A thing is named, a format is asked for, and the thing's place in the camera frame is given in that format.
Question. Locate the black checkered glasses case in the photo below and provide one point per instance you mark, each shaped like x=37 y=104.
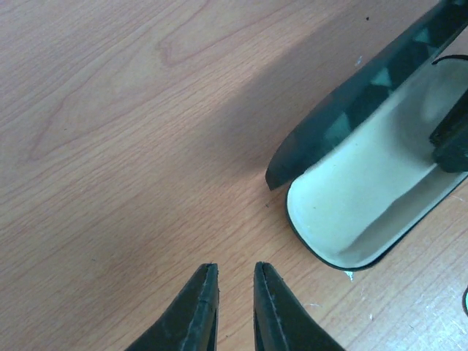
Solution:
x=359 y=167

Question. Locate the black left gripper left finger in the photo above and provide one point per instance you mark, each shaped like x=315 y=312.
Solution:
x=190 y=321

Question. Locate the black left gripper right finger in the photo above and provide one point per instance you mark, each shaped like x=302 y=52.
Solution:
x=280 y=320

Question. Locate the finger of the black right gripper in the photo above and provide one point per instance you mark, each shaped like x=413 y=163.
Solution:
x=450 y=139

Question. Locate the light blue cleaning cloth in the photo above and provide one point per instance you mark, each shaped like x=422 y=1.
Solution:
x=465 y=301

